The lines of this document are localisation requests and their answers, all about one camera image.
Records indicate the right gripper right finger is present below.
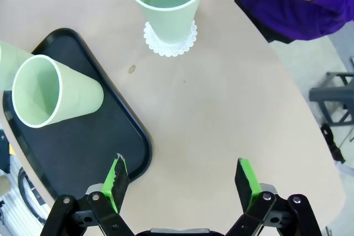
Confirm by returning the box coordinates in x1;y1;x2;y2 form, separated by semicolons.
225;158;323;236

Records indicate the black plastic serving tray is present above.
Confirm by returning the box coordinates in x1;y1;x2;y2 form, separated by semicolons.
2;28;153;202

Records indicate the black angular bracket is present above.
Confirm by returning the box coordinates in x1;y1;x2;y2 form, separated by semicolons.
320;124;346;165

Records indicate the dark grey metal frame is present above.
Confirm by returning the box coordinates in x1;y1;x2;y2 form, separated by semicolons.
309;71;354;126

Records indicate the pale green plastic cup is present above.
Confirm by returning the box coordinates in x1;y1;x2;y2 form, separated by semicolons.
12;54;105;129
128;0;207;46
0;41;34;92

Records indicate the white lace paper coaster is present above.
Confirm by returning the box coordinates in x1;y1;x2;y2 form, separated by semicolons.
143;19;199;57

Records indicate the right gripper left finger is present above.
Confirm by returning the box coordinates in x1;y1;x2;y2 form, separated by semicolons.
40;153;136;236

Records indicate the person in purple hoodie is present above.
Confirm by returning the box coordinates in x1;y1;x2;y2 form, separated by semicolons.
233;0;354;44

